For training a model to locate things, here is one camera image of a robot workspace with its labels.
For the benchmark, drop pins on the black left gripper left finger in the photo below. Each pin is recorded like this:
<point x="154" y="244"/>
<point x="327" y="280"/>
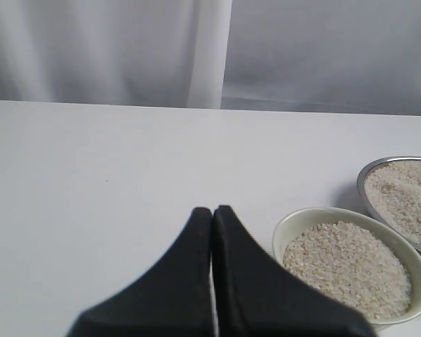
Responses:
<point x="173" y="298"/>

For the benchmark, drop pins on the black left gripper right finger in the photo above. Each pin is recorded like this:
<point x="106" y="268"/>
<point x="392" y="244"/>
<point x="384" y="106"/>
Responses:
<point x="255" y="296"/>

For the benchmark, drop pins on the white ceramic bowl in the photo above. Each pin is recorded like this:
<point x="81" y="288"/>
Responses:
<point x="354" y="260"/>

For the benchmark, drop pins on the steel bowl of rice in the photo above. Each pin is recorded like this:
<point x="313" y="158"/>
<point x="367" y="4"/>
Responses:
<point x="390" y="189"/>

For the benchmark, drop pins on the white backdrop curtain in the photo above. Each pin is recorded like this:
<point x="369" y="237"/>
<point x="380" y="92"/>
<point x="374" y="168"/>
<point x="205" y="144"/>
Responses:
<point x="306" y="56"/>

